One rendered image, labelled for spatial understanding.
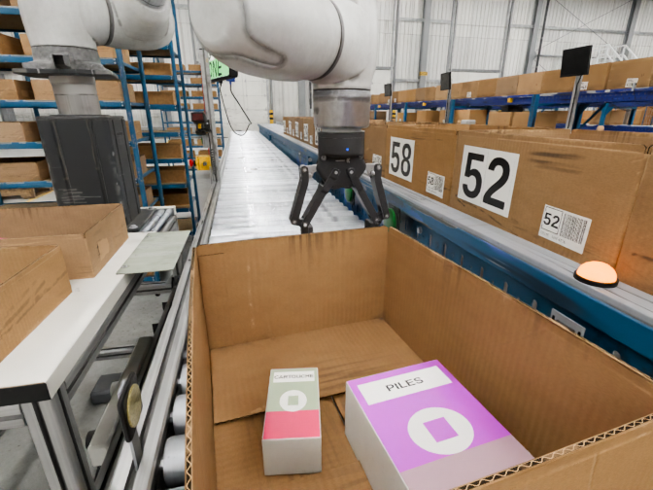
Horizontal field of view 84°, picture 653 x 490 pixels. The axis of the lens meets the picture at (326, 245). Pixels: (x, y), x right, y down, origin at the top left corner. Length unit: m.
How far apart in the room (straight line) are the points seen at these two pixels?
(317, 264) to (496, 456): 0.33
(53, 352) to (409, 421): 0.53
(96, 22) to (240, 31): 0.92
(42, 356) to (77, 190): 0.68
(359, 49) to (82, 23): 0.90
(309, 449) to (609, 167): 0.48
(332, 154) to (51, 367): 0.51
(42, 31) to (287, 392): 1.11
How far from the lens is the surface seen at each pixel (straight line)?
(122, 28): 1.35
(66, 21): 1.28
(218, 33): 0.43
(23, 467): 1.70
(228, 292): 0.54
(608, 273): 0.55
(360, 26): 0.56
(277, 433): 0.39
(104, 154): 1.24
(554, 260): 0.60
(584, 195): 0.61
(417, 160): 1.00
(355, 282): 0.58
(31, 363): 0.69
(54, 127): 1.28
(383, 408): 0.37
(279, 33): 0.44
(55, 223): 1.23
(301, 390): 0.43
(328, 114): 0.57
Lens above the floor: 1.08
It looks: 20 degrees down
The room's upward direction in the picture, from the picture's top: straight up
